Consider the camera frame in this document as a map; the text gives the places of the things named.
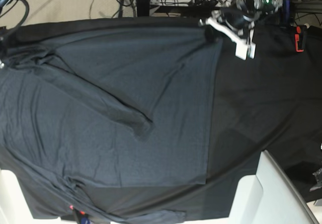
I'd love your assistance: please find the blue handled clamp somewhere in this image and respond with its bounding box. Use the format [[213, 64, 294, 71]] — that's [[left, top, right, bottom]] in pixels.
[[279, 0, 292, 28]]

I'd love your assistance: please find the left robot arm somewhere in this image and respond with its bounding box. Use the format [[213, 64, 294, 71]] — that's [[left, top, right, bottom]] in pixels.
[[209, 0, 283, 45]]

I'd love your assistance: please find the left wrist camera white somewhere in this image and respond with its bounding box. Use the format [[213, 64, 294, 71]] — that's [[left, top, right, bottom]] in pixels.
[[235, 42, 256, 60]]

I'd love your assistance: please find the dark grey T-shirt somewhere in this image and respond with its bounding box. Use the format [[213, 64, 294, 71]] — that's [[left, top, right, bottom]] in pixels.
[[1, 28, 223, 223]]

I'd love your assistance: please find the red black clamp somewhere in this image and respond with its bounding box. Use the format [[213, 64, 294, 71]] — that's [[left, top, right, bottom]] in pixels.
[[294, 25, 307, 52]]

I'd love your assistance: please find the white chair right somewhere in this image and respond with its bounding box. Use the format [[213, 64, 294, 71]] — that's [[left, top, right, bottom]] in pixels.
[[228, 151, 318, 224]]

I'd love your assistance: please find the white power strip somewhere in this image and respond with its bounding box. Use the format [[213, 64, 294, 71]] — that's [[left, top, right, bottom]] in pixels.
[[150, 0, 229, 7]]

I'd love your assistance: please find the black stand post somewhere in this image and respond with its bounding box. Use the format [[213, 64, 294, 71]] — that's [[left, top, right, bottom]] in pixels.
[[136, 0, 151, 17]]

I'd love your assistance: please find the blue clamp bottom edge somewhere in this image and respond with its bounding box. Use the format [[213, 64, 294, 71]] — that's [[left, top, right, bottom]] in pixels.
[[69, 205, 91, 224]]

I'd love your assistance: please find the black table cloth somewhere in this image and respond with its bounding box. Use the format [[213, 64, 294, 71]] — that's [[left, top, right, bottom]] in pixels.
[[1, 18, 321, 223]]

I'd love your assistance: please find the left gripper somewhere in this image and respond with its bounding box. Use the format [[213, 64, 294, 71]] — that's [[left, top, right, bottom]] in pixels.
[[198, 9, 255, 44]]

